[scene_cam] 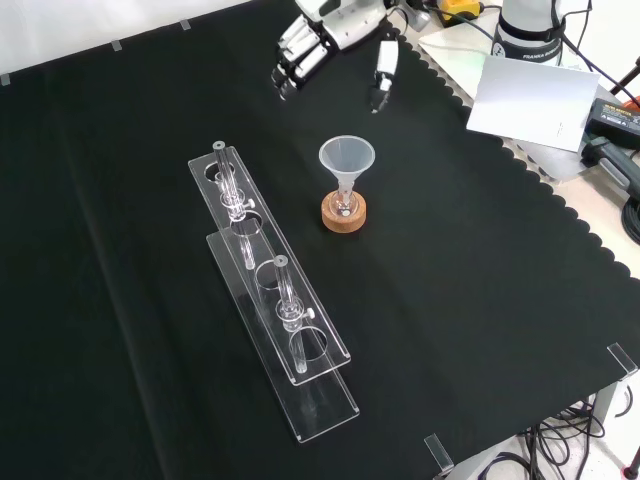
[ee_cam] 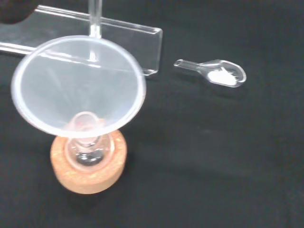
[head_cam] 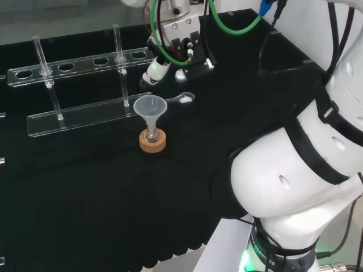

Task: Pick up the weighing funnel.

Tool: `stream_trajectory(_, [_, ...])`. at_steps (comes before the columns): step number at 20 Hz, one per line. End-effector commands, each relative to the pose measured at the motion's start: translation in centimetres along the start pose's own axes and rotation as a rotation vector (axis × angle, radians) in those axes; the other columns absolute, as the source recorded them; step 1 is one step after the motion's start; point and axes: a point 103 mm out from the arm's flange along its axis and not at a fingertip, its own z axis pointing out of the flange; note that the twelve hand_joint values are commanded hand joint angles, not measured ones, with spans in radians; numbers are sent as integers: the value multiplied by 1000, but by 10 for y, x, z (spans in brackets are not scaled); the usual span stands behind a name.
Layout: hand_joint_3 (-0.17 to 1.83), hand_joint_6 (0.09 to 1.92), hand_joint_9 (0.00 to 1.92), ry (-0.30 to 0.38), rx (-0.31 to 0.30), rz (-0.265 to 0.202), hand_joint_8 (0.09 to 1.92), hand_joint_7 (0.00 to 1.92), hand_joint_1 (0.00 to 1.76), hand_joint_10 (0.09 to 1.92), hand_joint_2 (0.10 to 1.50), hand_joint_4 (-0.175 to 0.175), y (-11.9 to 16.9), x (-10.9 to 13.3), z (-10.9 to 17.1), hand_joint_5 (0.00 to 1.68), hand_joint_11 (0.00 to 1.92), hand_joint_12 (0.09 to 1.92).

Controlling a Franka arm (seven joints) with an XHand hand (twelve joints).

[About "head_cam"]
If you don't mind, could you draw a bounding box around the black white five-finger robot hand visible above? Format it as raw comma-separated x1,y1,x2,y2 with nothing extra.
138,14,218,86

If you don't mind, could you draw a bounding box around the cork ring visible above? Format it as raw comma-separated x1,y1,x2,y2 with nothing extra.
138,129,168,155

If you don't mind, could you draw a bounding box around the translucent plastic funnel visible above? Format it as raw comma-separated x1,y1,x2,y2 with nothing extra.
133,95,168,137

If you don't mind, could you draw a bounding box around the small round-bottom glass flask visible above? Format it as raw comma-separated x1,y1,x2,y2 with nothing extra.
143,127,162,144

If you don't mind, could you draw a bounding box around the black cable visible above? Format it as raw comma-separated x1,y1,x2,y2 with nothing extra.
316,172,363,258

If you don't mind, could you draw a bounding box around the clear acrylic funnel stand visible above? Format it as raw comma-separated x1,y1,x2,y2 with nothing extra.
7,24,157,139

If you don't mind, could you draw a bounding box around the green cable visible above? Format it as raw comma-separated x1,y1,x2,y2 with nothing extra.
149,0,269,67

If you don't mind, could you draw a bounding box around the black bench cloth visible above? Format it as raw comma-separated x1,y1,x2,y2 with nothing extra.
0,8,331,272

